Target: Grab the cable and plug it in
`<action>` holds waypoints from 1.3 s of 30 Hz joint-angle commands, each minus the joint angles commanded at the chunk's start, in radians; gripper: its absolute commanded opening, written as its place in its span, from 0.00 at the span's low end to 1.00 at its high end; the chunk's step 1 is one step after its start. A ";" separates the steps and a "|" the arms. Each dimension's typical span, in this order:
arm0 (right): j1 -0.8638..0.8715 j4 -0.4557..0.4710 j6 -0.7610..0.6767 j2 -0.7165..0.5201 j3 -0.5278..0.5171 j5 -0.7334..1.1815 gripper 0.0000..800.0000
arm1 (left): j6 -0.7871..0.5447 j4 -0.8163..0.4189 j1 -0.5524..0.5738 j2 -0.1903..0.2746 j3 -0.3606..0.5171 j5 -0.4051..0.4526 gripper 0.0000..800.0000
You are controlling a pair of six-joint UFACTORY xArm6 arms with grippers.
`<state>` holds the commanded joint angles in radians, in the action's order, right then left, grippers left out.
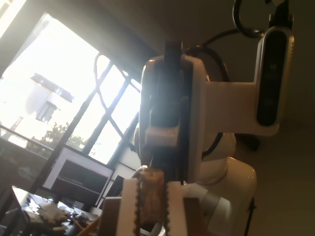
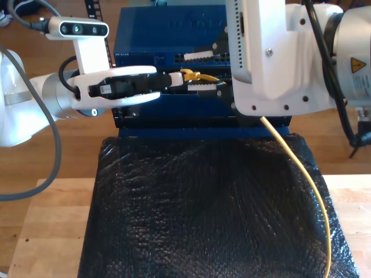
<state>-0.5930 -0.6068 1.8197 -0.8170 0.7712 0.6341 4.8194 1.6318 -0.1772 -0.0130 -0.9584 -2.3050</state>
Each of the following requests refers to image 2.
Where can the black woven mat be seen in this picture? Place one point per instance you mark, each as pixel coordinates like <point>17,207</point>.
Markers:
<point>174,217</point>

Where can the black rack server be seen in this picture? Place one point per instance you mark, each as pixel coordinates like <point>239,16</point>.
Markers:
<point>220,69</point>

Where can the white shoe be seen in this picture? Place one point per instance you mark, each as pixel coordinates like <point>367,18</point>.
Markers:
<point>5,19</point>

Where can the blue lower rack unit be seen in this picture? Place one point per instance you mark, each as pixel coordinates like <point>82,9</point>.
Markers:
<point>188,110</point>

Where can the blue network switch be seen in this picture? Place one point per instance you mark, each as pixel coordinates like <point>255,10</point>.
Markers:
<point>145,34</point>

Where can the black perforated rack rail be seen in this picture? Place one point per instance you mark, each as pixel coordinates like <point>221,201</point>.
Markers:
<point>92,8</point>

